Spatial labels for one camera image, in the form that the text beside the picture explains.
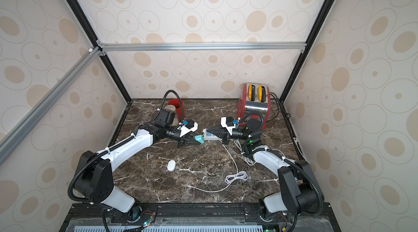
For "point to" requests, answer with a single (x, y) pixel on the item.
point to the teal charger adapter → (200, 138)
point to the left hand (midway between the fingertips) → (201, 139)
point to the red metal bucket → (179, 107)
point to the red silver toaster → (255, 98)
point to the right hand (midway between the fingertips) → (213, 129)
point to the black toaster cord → (277, 99)
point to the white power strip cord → (247, 160)
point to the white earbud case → (171, 165)
